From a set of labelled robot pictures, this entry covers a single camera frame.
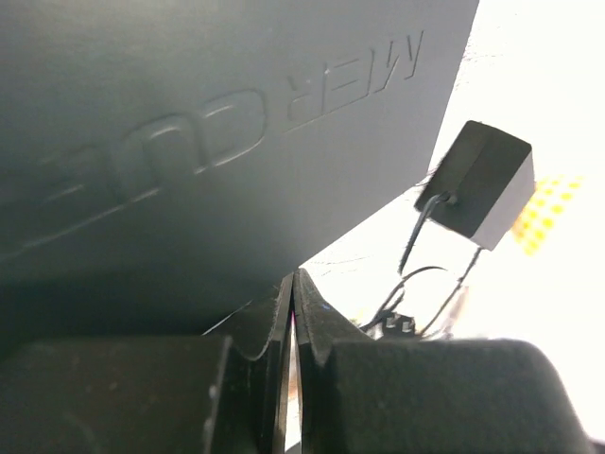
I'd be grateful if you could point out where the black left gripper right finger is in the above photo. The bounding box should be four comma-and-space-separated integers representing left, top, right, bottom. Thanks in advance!
291, 270, 604, 453

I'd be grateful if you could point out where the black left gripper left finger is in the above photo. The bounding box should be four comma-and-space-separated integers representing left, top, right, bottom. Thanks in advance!
1, 276, 293, 453

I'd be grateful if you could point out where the thin black power cable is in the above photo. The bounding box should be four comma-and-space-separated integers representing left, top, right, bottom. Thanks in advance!
358, 191, 486, 340

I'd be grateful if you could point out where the black network switch box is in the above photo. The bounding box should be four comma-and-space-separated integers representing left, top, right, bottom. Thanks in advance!
1, 1, 477, 352

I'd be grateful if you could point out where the black power adapter brick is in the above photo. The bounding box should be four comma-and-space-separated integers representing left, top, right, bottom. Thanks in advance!
415, 120, 535, 251

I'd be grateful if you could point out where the patterned teal yellow small bowl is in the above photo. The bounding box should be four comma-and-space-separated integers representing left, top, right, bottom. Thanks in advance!
510, 174, 585, 256

